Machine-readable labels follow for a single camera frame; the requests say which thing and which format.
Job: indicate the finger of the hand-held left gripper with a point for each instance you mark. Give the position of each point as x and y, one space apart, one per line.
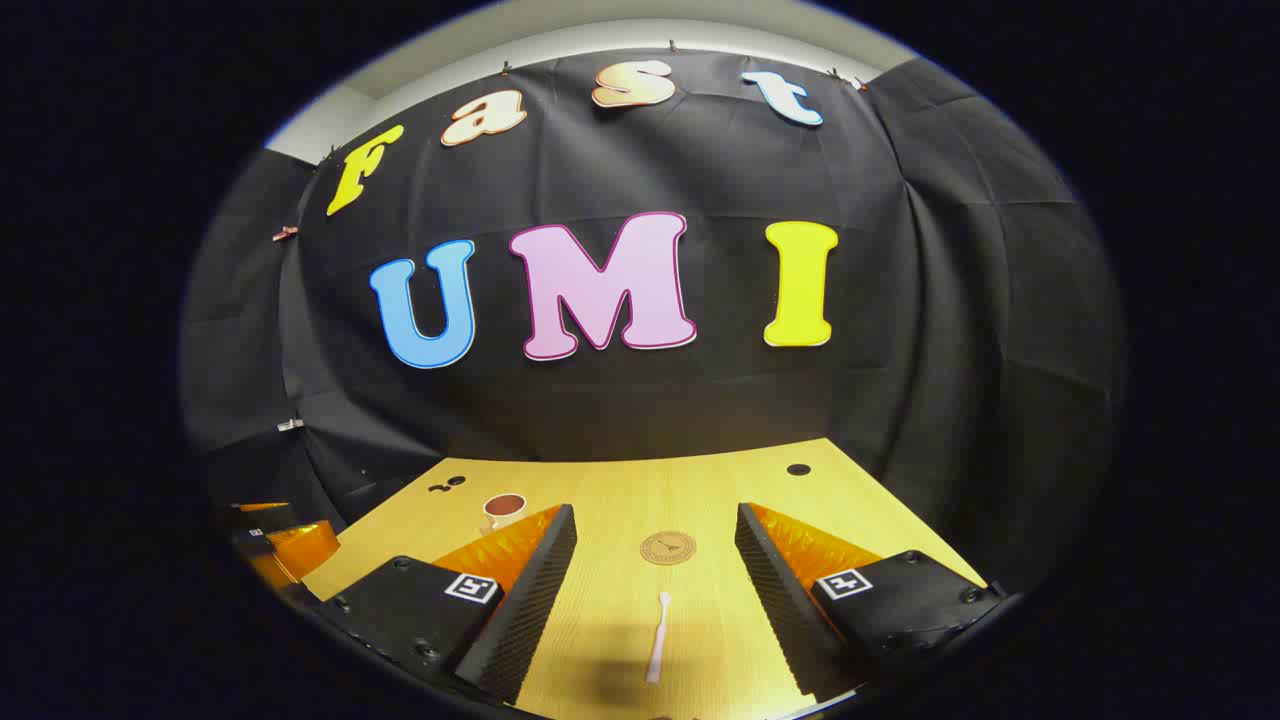
262 518
300 548

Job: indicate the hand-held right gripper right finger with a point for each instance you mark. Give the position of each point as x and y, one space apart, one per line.
780 600

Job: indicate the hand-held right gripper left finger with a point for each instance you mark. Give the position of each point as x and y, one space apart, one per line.
530 600

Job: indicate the beige cup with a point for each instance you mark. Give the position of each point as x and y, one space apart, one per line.
503 514

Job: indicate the round wooden coaster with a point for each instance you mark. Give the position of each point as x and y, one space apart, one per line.
668 548

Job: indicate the white toothbrush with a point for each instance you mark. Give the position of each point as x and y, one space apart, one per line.
658 645

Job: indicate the wooden desktop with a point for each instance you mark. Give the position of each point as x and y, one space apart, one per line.
620 500

